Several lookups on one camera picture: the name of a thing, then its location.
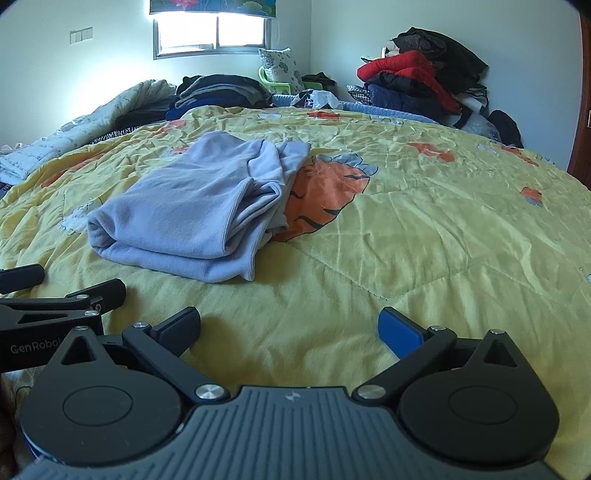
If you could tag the wall switches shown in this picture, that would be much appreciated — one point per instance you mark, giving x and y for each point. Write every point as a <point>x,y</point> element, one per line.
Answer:
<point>81,35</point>

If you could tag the white quilted blanket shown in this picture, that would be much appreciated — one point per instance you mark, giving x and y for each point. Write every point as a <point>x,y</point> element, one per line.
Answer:
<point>69,134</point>

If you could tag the black jacket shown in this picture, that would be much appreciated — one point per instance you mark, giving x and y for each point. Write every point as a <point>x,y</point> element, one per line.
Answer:
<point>443,46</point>

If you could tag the floral roller blind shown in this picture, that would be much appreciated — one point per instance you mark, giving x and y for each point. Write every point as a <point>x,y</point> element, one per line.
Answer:
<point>212,5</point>

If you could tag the red puffer jacket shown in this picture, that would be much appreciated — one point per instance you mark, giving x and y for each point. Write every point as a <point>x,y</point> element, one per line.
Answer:
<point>406,69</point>

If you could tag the light blue knitted blanket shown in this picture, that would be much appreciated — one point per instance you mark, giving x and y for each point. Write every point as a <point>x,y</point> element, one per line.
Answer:
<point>392,112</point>

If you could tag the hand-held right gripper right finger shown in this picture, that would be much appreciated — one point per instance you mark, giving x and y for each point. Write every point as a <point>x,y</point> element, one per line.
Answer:
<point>399,330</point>

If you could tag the light blue knit dress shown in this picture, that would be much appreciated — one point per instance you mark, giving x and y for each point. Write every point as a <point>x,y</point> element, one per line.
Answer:
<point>194,203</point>

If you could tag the plaid cloth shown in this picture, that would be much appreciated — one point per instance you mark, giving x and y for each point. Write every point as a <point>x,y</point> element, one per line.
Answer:
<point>359,93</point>

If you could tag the yellow printed quilt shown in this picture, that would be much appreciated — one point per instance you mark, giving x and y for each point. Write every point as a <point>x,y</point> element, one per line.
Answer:
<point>415,230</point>

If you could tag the window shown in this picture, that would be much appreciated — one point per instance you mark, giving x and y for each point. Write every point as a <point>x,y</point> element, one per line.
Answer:
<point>212,34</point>

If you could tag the black clothing heap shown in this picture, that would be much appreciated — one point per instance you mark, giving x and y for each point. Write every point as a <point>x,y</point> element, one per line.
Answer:
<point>321,79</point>

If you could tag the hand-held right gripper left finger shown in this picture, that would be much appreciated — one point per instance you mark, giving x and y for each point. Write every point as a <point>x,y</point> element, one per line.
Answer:
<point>180,328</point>

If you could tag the black and white striped cloth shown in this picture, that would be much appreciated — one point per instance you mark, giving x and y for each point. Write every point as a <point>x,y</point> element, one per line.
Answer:
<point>111,134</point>

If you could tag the white plastic bag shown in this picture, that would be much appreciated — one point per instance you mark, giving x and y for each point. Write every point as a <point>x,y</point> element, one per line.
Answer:
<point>325,99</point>

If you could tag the stack of dark folded clothes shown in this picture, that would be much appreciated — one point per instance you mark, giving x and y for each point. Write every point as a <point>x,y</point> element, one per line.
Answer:
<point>217,90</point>

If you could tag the wooden door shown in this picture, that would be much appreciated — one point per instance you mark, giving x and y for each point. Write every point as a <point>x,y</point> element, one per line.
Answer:
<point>582,92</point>

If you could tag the black bag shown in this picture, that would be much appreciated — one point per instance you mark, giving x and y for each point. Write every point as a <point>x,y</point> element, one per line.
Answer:
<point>505,127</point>

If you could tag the navy jacket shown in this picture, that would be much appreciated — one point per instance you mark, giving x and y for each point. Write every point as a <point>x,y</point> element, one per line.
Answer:
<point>406,101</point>

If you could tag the floral pillow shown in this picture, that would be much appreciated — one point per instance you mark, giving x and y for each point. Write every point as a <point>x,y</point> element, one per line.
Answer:
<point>279,67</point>

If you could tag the green plastic chair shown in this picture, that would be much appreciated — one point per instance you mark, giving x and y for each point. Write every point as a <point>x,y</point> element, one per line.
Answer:
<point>277,86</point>

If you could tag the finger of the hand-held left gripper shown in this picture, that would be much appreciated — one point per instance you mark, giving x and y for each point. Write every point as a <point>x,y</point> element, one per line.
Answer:
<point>108,293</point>
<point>21,278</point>

